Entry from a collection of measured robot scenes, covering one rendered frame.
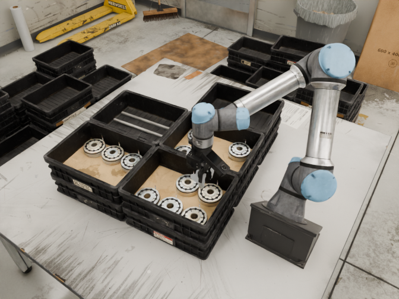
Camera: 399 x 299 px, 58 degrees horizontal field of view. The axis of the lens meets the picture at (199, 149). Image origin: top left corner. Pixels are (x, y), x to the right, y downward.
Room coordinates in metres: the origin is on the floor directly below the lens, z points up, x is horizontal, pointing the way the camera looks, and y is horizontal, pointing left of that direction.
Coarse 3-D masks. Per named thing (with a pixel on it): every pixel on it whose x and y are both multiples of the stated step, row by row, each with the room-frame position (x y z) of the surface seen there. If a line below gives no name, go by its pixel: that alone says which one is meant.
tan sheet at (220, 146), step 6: (186, 138) 1.37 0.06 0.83; (216, 138) 1.37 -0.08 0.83; (180, 144) 1.32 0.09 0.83; (186, 144) 1.32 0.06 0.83; (216, 144) 1.32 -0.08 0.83; (222, 144) 1.32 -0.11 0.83; (228, 144) 1.32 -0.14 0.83; (216, 150) 1.28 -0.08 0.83; (222, 150) 1.28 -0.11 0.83; (222, 156) 1.24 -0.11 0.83; (228, 156) 1.24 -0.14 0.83; (228, 162) 1.20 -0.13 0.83; (234, 162) 1.20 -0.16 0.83; (240, 162) 1.20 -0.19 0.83; (234, 168) 1.16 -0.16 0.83
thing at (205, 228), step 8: (152, 152) 1.15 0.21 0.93; (176, 152) 1.16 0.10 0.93; (144, 160) 1.11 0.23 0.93; (136, 168) 1.06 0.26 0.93; (232, 176) 1.02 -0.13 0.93; (232, 184) 0.97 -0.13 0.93; (120, 192) 0.93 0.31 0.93; (128, 192) 0.93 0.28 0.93; (136, 200) 0.90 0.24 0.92; (144, 200) 0.89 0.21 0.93; (224, 200) 0.89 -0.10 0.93; (152, 208) 0.86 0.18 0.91; (160, 208) 0.85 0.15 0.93; (216, 208) 0.85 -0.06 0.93; (168, 216) 0.83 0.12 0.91; (176, 216) 0.81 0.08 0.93; (216, 216) 0.83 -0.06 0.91; (192, 224) 0.78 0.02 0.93; (200, 224) 0.78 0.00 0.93; (208, 224) 0.78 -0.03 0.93
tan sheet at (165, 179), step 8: (160, 168) 1.16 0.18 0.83; (152, 176) 1.11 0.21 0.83; (160, 176) 1.11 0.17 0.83; (168, 176) 1.11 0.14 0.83; (176, 176) 1.11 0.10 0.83; (144, 184) 1.06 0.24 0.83; (152, 184) 1.06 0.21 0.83; (160, 184) 1.06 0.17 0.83; (168, 184) 1.06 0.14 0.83; (136, 192) 1.01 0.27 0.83; (160, 192) 1.01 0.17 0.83; (168, 192) 1.01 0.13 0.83; (176, 192) 1.01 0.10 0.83; (224, 192) 1.01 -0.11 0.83; (160, 200) 0.97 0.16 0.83; (184, 200) 0.97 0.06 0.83; (192, 200) 0.97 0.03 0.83; (184, 208) 0.93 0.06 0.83; (208, 208) 0.93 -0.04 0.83; (208, 216) 0.89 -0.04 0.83
